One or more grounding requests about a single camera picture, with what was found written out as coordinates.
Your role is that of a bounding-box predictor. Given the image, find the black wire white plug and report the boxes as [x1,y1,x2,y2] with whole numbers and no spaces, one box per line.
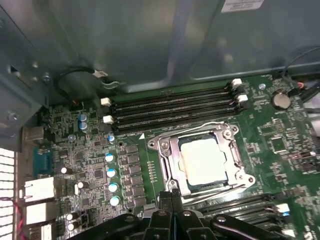
[52,65,109,104]

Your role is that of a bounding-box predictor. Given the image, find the round coin battery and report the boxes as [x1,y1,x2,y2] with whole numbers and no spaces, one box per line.
[271,90,291,111]

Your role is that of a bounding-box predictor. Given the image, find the metal socket cover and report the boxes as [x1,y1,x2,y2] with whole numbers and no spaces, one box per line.
[163,129,245,195]

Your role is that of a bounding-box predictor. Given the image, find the RAM slot white clips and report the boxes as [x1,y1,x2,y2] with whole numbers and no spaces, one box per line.
[199,199,291,213]
[224,214,293,226]
[102,93,249,125]
[99,77,243,107]

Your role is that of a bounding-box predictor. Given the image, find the silver CPU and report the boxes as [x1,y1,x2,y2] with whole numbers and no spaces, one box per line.
[177,136,229,193]

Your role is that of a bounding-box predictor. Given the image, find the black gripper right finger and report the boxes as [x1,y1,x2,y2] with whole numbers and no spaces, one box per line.
[172,188,290,240]

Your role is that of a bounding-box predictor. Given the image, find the white label sticker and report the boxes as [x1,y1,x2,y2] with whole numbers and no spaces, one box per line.
[221,0,265,13]

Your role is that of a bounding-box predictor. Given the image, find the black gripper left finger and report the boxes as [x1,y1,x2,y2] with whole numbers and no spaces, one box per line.
[66,190,174,240]

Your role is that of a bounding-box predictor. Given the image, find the wire locking lever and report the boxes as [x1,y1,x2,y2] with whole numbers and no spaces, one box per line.
[181,184,257,205]
[153,121,232,141]

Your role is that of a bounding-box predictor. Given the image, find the green motherboard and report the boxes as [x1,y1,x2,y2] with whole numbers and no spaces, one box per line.
[22,73,320,240]

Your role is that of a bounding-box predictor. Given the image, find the black PC case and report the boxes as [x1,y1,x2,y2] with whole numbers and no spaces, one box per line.
[0,0,320,240]

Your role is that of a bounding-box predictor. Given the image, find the blue rear port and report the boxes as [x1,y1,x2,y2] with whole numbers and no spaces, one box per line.
[32,146,54,179]

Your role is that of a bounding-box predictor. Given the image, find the silver rear port block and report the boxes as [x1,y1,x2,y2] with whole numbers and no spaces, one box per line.
[23,176,55,202]
[24,201,54,225]

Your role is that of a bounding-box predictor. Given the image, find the thin wire red plug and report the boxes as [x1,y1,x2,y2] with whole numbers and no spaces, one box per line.
[282,46,320,92]

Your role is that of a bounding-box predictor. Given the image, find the CPU socket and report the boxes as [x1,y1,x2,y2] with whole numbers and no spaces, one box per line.
[147,121,257,203]

